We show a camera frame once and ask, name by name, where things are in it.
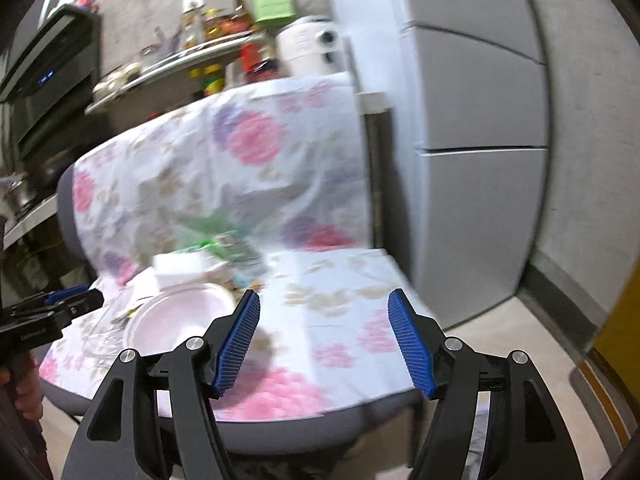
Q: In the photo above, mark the person's left forearm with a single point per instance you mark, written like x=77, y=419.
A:
x=20, y=452

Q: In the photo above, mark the grey refrigerator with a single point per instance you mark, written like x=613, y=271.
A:
x=475, y=85

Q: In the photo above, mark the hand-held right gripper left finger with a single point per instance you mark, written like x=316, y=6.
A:
x=237, y=345

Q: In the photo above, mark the brown sauce bottle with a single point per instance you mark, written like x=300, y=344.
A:
x=240, y=7

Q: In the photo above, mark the clear plastic wrapper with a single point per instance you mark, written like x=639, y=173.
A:
x=107, y=330

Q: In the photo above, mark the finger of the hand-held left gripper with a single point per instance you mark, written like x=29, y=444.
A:
x=85, y=304
x=65, y=295

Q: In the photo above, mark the clear glass bottle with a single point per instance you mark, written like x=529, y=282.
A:
x=191, y=32

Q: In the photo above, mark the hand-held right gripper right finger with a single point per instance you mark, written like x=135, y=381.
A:
x=410, y=345

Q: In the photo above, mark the metal pot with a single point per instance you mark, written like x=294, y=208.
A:
x=15, y=195

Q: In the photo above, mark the person's left hand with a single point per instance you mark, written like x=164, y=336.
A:
x=29, y=390

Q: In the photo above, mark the white folded cloth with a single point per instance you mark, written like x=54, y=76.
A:
x=180, y=267

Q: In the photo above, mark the green plastic bottle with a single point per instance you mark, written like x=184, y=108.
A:
x=225, y=245

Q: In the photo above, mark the white kitchen appliance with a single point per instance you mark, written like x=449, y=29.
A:
x=305, y=45

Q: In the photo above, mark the green utensil box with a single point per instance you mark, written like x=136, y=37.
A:
x=272, y=6

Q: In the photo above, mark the red jar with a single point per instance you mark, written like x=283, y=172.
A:
x=249, y=57

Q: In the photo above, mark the yellow board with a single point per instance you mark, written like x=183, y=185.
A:
x=620, y=350

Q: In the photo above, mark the black oven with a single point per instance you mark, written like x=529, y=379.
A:
x=55, y=55

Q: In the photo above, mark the floral printed cloth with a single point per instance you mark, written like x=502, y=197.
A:
x=225, y=160

